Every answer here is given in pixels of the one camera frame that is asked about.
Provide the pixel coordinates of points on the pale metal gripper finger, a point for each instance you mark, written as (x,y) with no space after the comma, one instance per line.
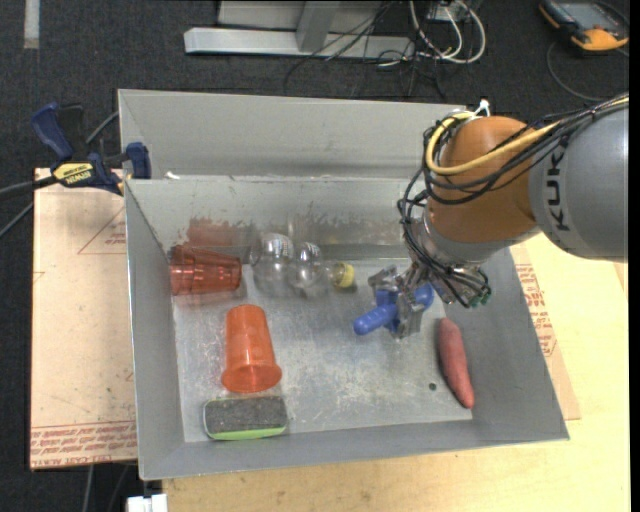
(409,320)
(384,279)

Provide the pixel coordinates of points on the green and grey sponge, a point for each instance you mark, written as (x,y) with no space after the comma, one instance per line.
(245,416)

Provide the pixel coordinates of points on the grey metal bin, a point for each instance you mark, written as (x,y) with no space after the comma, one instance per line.
(320,360)

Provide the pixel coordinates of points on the brown cardboard board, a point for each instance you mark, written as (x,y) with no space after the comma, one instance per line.
(80,325)

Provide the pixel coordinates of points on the dark red clear cup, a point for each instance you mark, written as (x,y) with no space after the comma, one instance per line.
(202,272)

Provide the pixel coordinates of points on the orange clear cup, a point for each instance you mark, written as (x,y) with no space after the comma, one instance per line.
(248,350)

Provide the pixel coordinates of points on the red-brown sweet potato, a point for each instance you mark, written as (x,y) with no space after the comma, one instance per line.
(454,362)

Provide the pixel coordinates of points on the clear plastic bottle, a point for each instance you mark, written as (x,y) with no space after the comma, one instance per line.
(280,270)

